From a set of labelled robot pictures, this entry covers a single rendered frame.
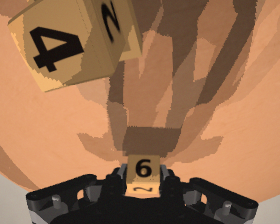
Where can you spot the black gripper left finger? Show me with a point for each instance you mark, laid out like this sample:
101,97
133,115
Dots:
47,203

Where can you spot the tan cube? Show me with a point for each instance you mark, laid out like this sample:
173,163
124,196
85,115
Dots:
143,174
68,42

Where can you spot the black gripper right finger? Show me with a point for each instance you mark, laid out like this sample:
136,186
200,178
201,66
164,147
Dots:
222,204

